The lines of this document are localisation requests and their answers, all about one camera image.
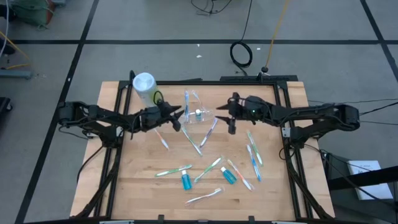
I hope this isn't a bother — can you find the clear plastic bag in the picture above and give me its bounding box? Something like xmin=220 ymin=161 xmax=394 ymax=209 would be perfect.
xmin=178 ymin=88 xmax=215 ymax=125

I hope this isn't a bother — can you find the green toothbrush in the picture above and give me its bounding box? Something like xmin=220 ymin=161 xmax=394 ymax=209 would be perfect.
xmin=193 ymin=155 xmax=224 ymax=184
xmin=246 ymin=129 xmax=264 ymax=167
xmin=154 ymin=164 xmax=193 ymax=178
xmin=181 ymin=126 xmax=203 ymax=157

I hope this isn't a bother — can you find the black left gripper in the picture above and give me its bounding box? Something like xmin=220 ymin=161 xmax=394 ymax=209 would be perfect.
xmin=141 ymin=101 xmax=185 ymax=133

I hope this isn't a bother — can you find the blue toothbrush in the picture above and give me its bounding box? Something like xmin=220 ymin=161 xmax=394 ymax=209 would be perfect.
xmin=246 ymin=143 xmax=264 ymax=183
xmin=183 ymin=89 xmax=191 ymax=123

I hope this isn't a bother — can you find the black floor cable tangle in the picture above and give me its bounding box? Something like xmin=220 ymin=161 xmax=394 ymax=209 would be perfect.
xmin=190 ymin=0 xmax=233 ymax=16

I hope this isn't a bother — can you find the yellow hanging cable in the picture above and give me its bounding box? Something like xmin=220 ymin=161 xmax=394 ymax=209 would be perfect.
xmin=263 ymin=0 xmax=292 ymax=74

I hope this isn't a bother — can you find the black coiled hanging cable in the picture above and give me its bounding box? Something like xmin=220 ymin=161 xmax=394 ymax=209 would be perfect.
xmin=229 ymin=0 xmax=254 ymax=76

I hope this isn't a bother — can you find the purple toothbrush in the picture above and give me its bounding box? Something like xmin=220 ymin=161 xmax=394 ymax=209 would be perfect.
xmin=198 ymin=117 xmax=219 ymax=149

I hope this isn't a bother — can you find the black aluminium table frame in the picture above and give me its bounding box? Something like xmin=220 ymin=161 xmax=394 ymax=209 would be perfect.
xmin=70 ymin=74 xmax=335 ymax=220

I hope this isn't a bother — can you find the green bag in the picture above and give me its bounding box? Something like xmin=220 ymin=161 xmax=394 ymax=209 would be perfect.
xmin=11 ymin=0 xmax=57 ymax=27

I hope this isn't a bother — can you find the white booklet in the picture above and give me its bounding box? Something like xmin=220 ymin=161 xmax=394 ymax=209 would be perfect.
xmin=347 ymin=160 xmax=394 ymax=200

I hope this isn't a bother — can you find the orange toothbrush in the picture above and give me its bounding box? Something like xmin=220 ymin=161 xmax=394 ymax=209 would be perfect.
xmin=154 ymin=128 xmax=170 ymax=152
xmin=184 ymin=186 xmax=225 ymax=206
xmin=226 ymin=158 xmax=256 ymax=192

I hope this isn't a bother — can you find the yellow floor cable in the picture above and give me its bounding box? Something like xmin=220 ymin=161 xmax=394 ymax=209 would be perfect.
xmin=0 ymin=30 xmax=32 ymax=71

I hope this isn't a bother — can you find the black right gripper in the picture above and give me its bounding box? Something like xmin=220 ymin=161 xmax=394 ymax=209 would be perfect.
xmin=215 ymin=92 xmax=274 ymax=136

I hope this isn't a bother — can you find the white wipes canister green label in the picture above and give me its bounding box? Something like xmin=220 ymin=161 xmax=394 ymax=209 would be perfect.
xmin=132 ymin=72 xmax=164 ymax=110

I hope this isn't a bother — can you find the white toothbrush in clear wrapper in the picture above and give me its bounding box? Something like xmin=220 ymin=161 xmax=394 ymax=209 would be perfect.
xmin=191 ymin=89 xmax=208 ymax=114

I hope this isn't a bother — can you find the black metal bar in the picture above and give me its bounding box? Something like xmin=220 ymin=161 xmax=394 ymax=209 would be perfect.
xmin=328 ymin=166 xmax=398 ymax=191

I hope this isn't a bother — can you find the white floor cable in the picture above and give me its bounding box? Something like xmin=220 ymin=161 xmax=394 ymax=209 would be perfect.
xmin=0 ymin=0 xmax=12 ymax=58

